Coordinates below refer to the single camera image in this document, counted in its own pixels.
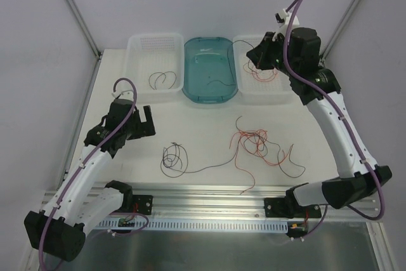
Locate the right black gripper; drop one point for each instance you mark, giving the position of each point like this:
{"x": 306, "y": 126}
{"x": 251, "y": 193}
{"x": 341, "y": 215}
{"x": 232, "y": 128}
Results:
{"x": 263, "y": 52}

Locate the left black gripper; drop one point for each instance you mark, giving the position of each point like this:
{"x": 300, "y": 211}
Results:
{"x": 139, "y": 124}

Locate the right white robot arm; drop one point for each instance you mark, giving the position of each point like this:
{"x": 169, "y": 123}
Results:
{"x": 359, "y": 174}

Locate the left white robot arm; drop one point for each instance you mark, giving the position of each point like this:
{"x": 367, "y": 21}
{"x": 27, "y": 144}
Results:
{"x": 60, "y": 228}

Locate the right white perforated basket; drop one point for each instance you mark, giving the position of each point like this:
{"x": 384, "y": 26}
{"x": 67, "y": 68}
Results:
{"x": 259, "y": 87}

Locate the white perforated basket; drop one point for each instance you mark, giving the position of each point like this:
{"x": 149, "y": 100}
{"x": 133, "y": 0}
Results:
{"x": 155, "y": 64}
{"x": 259, "y": 87}

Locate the left white perforated basket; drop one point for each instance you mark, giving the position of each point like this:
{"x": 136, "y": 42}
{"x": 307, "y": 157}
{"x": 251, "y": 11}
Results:
{"x": 155, "y": 64}

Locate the teal transparent plastic bin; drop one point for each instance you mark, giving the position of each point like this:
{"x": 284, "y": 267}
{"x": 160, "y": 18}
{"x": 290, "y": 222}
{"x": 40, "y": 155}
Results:
{"x": 210, "y": 75}

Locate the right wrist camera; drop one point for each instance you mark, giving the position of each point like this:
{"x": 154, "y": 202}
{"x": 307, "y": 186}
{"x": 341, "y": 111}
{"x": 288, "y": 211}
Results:
{"x": 283, "y": 18}

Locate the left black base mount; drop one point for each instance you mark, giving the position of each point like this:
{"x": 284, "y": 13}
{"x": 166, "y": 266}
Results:
{"x": 143, "y": 204}

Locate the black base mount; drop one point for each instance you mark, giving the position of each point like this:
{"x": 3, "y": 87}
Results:
{"x": 143, "y": 204}
{"x": 278, "y": 207}

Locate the aluminium mounting rail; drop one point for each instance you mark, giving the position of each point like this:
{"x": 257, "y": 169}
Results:
{"x": 226, "y": 202}

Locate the left aluminium frame post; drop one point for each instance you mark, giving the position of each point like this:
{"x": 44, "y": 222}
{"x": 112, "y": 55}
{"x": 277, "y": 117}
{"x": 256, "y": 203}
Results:
{"x": 83, "y": 27}

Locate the aluminium frame post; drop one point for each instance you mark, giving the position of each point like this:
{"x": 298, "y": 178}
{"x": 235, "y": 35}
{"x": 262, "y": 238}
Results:
{"x": 339, "y": 29}
{"x": 83, "y": 27}

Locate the right aluminium frame post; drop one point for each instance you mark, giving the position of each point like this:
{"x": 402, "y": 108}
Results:
{"x": 339, "y": 29}

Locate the white slotted cable duct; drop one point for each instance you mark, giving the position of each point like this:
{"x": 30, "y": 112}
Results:
{"x": 162, "y": 224}

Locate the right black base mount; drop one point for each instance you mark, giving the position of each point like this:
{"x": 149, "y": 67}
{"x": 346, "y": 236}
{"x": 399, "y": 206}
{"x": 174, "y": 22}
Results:
{"x": 278, "y": 207}

